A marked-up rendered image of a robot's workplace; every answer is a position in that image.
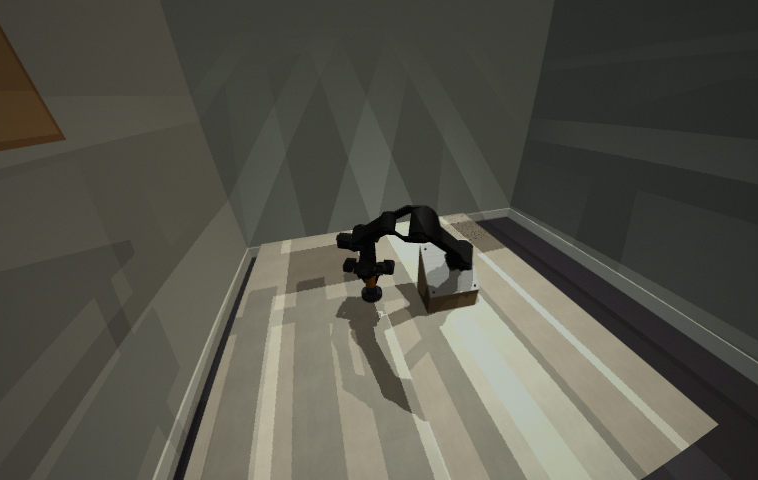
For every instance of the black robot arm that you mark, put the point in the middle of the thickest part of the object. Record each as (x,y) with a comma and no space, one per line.
(424,227)

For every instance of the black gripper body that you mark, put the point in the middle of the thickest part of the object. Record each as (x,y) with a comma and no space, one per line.
(386,267)

